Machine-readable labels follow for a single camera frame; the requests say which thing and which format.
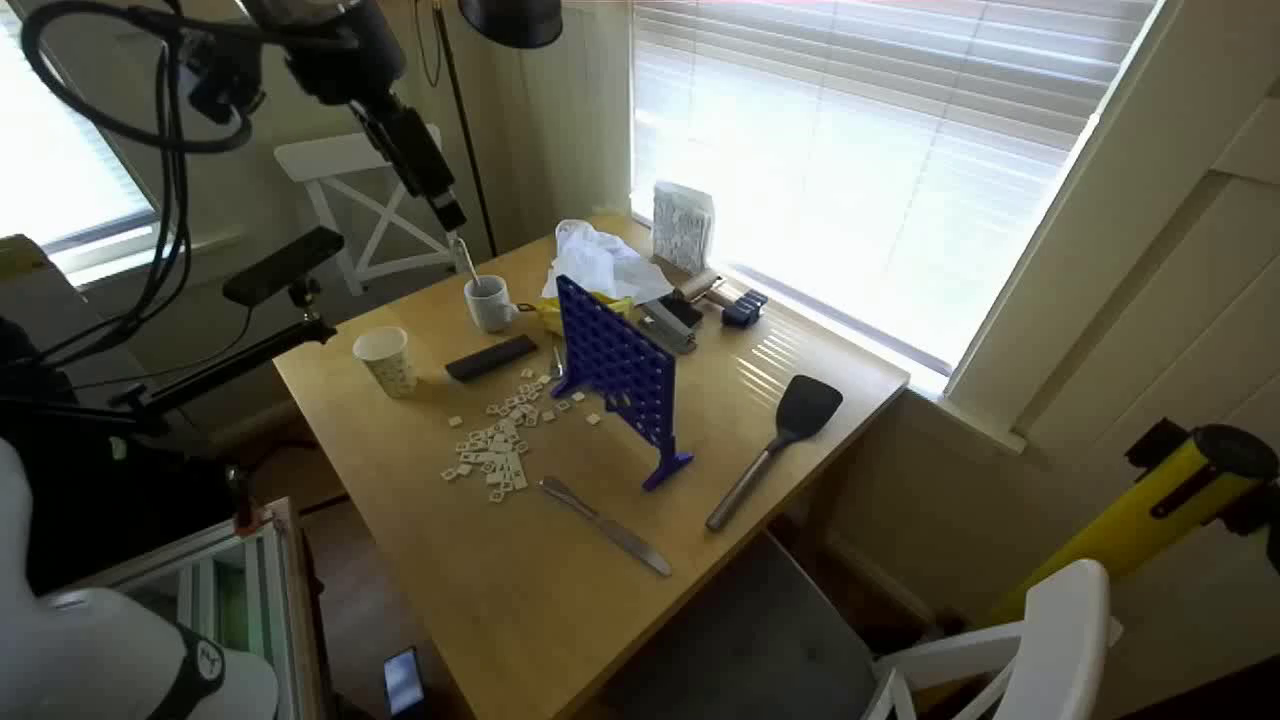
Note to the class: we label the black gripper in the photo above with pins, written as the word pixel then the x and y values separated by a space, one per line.
pixel 398 143

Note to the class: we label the black remote control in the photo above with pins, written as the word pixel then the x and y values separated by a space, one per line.
pixel 493 356

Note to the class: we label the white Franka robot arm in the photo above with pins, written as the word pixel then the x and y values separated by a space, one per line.
pixel 82 654

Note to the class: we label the white mug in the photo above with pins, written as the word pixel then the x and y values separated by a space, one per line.
pixel 489 304

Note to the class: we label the yellow crumpled bag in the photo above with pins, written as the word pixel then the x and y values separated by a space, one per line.
pixel 550 317

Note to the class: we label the white plastic bag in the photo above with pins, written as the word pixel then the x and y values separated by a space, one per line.
pixel 601 263

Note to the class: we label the paper cup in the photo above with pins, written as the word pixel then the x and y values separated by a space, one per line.
pixel 384 363

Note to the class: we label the black floor lamp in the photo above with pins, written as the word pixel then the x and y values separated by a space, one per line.
pixel 515 23

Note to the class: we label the white packaging box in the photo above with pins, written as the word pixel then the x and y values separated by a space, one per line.
pixel 682 227

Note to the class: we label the grey stapler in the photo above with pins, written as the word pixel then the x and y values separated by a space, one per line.
pixel 663 326

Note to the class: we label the heap of white letter tiles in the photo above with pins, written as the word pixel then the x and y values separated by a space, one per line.
pixel 507 446

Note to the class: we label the blue head wooden hammer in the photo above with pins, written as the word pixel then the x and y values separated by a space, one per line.
pixel 747 309

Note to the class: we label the black spatula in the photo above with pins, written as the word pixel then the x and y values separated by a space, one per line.
pixel 801 404

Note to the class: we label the white window blinds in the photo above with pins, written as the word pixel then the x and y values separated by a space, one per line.
pixel 864 161

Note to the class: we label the white framed glass cabinet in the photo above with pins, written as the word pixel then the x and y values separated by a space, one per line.
pixel 273 603

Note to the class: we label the large black equipment block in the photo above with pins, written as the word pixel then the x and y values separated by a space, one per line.
pixel 105 482

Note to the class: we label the black smartphone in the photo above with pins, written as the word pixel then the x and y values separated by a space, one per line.
pixel 407 683

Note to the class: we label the cream panelled door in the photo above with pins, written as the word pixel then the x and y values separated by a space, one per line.
pixel 1161 266

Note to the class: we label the black stereo camera bar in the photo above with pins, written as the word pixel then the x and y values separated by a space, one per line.
pixel 280 266

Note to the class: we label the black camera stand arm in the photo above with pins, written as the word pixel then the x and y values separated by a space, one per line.
pixel 241 363

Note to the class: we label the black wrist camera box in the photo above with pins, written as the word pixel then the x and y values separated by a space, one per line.
pixel 226 76

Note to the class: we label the yellow stanchion post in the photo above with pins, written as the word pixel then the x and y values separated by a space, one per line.
pixel 1145 514

